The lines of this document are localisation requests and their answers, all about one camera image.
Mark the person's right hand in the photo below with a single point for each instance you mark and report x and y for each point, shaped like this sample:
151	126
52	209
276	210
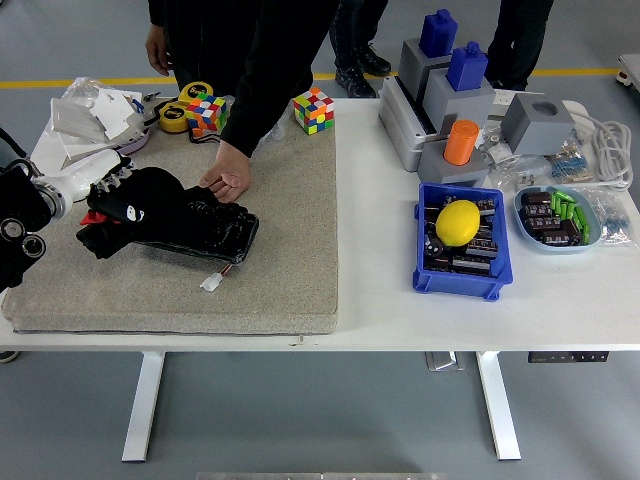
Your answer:
157	47

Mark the person's left hand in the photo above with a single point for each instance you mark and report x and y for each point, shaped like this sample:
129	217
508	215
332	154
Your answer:
231	172

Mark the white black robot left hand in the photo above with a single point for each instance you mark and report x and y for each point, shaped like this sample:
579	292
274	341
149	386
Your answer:
85	172

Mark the black rag with red tag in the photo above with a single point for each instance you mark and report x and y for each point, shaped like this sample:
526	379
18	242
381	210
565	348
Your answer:
150	200

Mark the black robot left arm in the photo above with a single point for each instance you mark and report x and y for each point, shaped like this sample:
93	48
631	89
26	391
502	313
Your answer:
20	200

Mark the person's left forearm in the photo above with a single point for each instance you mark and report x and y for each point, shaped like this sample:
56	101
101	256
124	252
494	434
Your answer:
260	115

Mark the black desk control panel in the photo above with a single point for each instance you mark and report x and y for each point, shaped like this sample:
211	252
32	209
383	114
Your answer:
567	357

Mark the white plastic tray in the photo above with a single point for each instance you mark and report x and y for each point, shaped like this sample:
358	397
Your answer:
75	120

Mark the purple rimmed plate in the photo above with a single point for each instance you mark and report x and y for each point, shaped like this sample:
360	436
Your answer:
135	145

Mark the yellow tape measure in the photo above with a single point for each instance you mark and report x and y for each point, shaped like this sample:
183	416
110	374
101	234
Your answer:
195	91
172	116

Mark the clear plastic wrap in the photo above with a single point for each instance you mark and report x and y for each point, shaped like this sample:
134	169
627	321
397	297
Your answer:
277	130

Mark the colourful puzzle cube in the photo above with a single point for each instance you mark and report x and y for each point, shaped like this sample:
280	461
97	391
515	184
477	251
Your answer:
313	111
207	112

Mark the white torn card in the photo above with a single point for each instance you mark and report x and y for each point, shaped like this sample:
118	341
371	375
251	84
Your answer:
117	112

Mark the small black tool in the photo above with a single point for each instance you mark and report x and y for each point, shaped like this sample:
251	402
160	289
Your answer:
150	117

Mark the clear plastic bag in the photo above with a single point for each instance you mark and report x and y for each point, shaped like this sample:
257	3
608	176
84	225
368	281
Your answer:
82	90

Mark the grey-brown mat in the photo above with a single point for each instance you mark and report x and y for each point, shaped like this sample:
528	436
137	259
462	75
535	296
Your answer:
280	250

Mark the person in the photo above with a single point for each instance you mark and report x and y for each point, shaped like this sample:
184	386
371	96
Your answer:
350	30
520	30
260	50

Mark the person's foot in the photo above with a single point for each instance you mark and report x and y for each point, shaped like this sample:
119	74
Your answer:
8	356

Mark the dark brown capacitor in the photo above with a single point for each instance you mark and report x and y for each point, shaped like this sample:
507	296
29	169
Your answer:
535	210
535	198
434	245
484	248
560	235
542	223
470	263
486	206

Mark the orange cylinder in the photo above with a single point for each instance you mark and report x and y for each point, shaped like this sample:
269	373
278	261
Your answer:
460	142

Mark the yellow lemon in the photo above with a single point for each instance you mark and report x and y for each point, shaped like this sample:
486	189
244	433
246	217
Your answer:
457	222

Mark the white table leg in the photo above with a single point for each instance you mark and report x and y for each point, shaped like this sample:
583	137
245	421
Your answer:
142	405
500	405

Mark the low grey holder block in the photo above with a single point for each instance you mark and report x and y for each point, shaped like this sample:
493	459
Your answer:
475	172

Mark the blue plastic bin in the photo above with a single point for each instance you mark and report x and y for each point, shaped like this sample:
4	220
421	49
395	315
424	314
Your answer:
450	287

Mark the blue bottle-shaped block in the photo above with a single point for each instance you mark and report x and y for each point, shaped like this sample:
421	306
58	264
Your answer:
467	67
438	32

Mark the clear bag of small parts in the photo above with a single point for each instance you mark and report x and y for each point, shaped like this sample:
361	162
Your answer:
495	147

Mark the white power strip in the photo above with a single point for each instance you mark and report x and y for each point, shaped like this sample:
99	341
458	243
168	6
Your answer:
502	97

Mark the clear bag with plug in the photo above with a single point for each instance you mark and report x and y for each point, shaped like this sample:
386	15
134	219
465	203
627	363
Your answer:
520	175

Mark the grey block with round hole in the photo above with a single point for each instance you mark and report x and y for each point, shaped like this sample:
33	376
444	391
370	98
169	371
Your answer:
530	132

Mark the light blue dish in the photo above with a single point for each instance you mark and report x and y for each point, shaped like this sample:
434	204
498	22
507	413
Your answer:
530	237

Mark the green battery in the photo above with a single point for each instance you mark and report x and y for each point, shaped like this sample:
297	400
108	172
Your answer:
555	204
565	194
582	220
586	234

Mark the bag of blue resistors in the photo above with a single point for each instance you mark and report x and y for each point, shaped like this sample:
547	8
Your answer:
570	167
615	222

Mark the white wheeled cart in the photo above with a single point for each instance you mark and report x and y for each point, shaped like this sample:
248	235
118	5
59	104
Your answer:
630	67

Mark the light grey enclosure box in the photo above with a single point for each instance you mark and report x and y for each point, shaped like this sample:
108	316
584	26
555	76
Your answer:
400	135

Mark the metal bracket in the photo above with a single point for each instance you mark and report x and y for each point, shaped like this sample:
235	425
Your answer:
445	361

